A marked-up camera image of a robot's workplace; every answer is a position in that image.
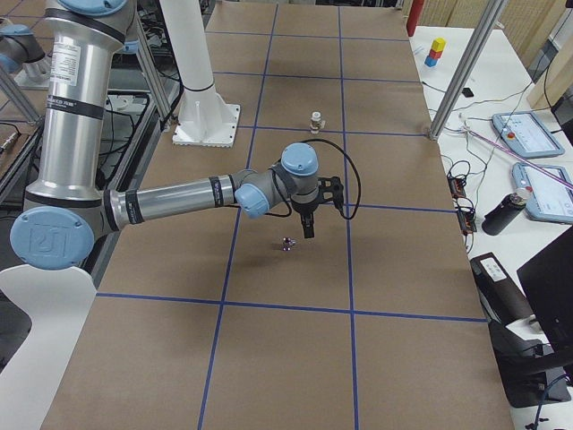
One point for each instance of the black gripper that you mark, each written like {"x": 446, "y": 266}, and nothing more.
{"x": 303, "y": 209}

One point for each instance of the small metal valve fitting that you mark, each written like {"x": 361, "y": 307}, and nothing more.
{"x": 288, "y": 243}

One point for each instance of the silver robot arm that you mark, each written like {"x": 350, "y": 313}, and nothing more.
{"x": 20, "y": 50}
{"x": 64, "y": 212}

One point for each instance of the black cylinder device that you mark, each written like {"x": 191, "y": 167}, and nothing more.
{"x": 505, "y": 212}

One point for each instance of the blue cube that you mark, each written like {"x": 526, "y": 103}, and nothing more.
{"x": 429, "y": 61}

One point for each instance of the red cube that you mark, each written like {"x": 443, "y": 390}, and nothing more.
{"x": 435, "y": 54}

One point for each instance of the black printer box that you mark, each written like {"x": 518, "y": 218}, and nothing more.
{"x": 502, "y": 301}

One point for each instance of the yellow cube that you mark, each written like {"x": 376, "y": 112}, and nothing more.
{"x": 438, "y": 45}

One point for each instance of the upper blue teach pendant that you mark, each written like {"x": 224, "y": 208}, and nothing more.
{"x": 525, "y": 134}

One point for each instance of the blue teach pendant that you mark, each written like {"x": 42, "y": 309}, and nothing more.
{"x": 551, "y": 201}
{"x": 525, "y": 134}

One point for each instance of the red cylinder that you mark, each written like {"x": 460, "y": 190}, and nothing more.
{"x": 413, "y": 17}

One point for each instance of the lower blue teach pendant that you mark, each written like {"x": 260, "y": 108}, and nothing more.
{"x": 551, "y": 201}

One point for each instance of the black monitor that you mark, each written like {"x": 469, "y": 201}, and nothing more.
{"x": 547, "y": 282}

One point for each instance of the white camera mast column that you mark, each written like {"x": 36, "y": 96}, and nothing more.
{"x": 204, "y": 118}

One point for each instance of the circuit board with wires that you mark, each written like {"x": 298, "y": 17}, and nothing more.
{"x": 464, "y": 207}

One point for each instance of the aluminium frame post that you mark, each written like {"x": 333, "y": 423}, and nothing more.
{"x": 473, "y": 50}

